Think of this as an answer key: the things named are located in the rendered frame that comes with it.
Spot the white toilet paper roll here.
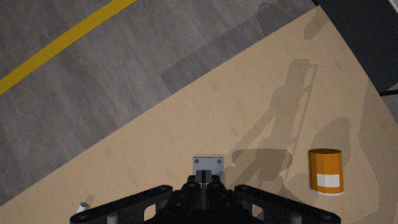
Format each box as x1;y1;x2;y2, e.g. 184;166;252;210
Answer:
256;211;264;221

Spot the orange pill bottle with white label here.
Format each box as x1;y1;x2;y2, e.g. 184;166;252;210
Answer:
308;149;344;196

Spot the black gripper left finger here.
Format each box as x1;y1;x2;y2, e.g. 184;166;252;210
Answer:
70;170;204;224

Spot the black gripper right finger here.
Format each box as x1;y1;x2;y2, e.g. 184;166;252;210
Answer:
204;170;341;224

